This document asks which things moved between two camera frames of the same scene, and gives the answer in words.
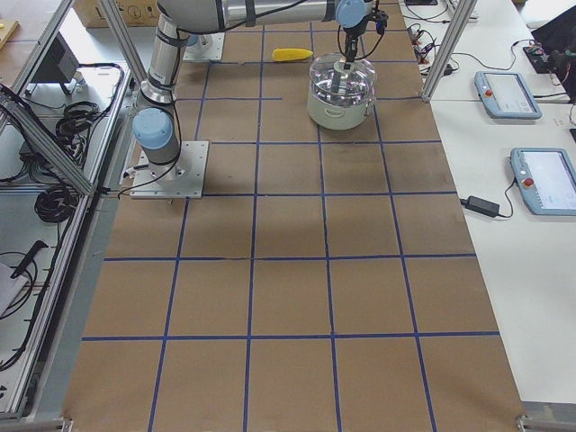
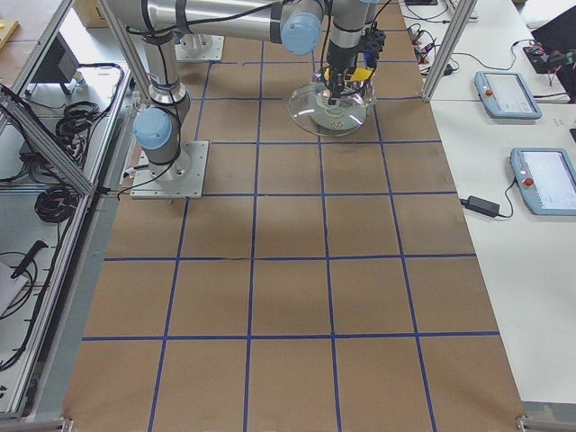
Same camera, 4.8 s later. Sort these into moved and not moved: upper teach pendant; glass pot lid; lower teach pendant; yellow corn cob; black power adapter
Moved: glass pot lid; yellow corn cob
Not moved: upper teach pendant; lower teach pendant; black power adapter
